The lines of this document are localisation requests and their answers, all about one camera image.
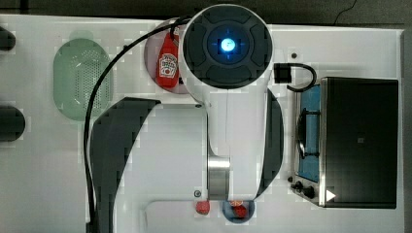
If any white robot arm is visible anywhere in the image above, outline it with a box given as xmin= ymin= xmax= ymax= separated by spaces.
xmin=178 ymin=4 xmax=275 ymax=201

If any red ketchup bottle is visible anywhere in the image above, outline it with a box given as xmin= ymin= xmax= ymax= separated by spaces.
xmin=155 ymin=28 xmax=179 ymax=88

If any grey round plate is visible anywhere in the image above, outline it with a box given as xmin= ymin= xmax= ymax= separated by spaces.
xmin=144 ymin=26 xmax=189 ymax=94

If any orange slice toy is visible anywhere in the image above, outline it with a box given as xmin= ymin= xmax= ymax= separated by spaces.
xmin=229 ymin=200 xmax=243 ymax=207

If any red strawberry toy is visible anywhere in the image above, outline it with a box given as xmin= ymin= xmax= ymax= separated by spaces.
xmin=195 ymin=201 xmax=210 ymax=216

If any blue bowl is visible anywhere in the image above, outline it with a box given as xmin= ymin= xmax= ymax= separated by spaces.
xmin=222 ymin=201 xmax=256 ymax=224

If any red strawberry in bowl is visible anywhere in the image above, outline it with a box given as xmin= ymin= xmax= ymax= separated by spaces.
xmin=233 ymin=206 xmax=248 ymax=218

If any black toaster oven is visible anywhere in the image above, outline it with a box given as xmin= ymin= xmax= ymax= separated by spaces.
xmin=290 ymin=77 xmax=398 ymax=209

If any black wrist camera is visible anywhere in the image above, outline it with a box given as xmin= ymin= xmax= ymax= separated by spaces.
xmin=274 ymin=63 xmax=292 ymax=83

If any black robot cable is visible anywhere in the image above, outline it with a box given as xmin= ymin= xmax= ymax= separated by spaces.
xmin=83 ymin=15 xmax=193 ymax=233

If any black cylinder post lower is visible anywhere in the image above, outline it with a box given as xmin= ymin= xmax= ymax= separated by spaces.
xmin=0 ymin=106 xmax=25 ymax=142

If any black cylinder post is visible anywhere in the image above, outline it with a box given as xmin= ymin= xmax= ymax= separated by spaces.
xmin=0 ymin=27 xmax=16 ymax=51
xmin=0 ymin=106 xmax=25 ymax=142

